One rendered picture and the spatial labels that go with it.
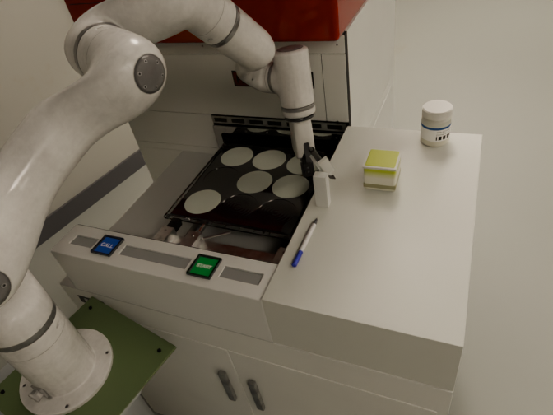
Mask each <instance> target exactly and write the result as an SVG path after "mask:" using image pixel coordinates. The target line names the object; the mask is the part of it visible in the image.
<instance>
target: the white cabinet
mask: <svg viewBox="0 0 553 415"><path fill-rule="evenodd" d="M61 286H62V287H63V289H64V291H65V292H66V293H67V294H68V295H69V297H70V298H71V299H72V301H73V302H74V304H75V305H76V306H77V308H78V309H80V308H81V307H82V306H83V305H84V304H85V303H86V302H87V301H88V300H89V299H90V298H91V297H92V296H93V297H94V298H95V299H97V300H99V301H101V302H103V303H105V304H106V305H108V306H109V307H111V308H113V309H114V310H116V311H118V312H119V313H121V314H122V315H125V316H126V317H128V318H129V319H131V320H133V321H134V322H136V323H138V324H140V325H141V326H142V327H144V328H146V329H148V330H150V331H151V332H152V333H154V334H156V335H158V336H159V337H161V338H163V339H164V340H166V341H168V342H169V343H172V344H173V345H175V346H176V347H177V348H176V349H175V350H174V351H173V353H172V354H171V355H170V356H169V357H168V359H167V360H166V361H165V362H164V364H163V365H162V366H161V367H160V369H159V370H158V371H157V372H156V373H155V374H154V375H153V376H152V377H151V379H150V380H149V381H148V382H147V383H146V385H145V386H144V387H143V388H142V392H141V394H142V396H143V397H144V398H145V400H146V401H147V402H148V403H149V404H150V406H151V407H152V409H153V410H154V411H155V412H157V413H160V414H163V415H448V412H449V408H450V404H451V401H452V397H453V391H450V390H446V389H441V388H438V387H435V386H432V385H427V384H423V383H420V382H417V381H414V380H409V379H405V378H402V377H399V376H395V375H390V374H387V373H384V372H381V371H376V370H372V369H370V368H366V367H363V366H357V365H354V364H351V363H348V362H344V361H339V360H336V359H333V358H330V357H325V356H321V355H318V354H315V353H312V352H306V351H303V350H300V349H297V348H293V347H288V346H285V345H282V344H279V343H269V342H266V341H263V340H260V339H256V338H251V337H248V336H244V335H242V334H238V333H233V332H230V331H227V330H224V329H218V328H215V327H212V326H209V325H205V324H200V323H197V322H194V321H191V320H188V319H182V318H179V317H176V316H173V315H167V314H164V313H161V312H158V311H155V310H149V309H147V308H143V307H140V306H137V305H132V304H128V303H125V302H122V301H116V300H114V299H110V298H108V297H104V296H99V295H96V294H92V293H89V292H86V291H81V290H77V289H75V288H71V287H66V286H63V285H61Z"/></svg>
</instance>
